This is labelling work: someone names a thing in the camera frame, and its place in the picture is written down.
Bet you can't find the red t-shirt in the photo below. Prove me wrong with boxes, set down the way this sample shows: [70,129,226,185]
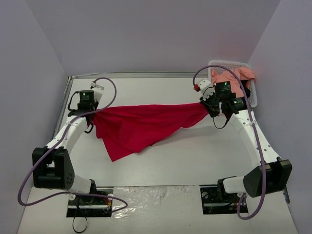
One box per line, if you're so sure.
[93,103,208,161]

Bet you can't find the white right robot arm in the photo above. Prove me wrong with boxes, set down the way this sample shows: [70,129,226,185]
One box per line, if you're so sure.
[200,95,293,201]

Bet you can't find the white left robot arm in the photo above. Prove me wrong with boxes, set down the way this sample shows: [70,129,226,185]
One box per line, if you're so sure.
[32,87,104,204]

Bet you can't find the black garment in basket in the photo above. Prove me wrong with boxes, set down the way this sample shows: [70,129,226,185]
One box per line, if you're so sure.
[239,80,251,99]

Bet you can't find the salmon pink t-shirt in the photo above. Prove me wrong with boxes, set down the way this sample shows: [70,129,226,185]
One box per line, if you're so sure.
[211,67,256,98]

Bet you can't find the white plastic laundry basket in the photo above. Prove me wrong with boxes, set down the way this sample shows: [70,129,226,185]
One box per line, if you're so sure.
[208,60,257,108]

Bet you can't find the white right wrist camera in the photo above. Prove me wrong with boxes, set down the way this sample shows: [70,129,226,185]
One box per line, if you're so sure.
[194,79,215,99]

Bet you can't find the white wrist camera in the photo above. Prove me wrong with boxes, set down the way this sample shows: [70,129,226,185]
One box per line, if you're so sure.
[194,79,215,99]
[90,81,104,102]

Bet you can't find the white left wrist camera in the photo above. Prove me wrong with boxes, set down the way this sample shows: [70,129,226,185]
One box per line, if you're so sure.
[90,81,104,102]

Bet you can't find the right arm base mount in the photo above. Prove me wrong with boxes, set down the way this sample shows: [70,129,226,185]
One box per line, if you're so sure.
[199,179,240,215]

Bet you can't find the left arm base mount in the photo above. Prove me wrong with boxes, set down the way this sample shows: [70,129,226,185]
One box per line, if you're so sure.
[66,194,113,218]

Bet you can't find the thin black cable loop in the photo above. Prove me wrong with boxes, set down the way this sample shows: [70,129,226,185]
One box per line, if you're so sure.
[72,214,88,233]

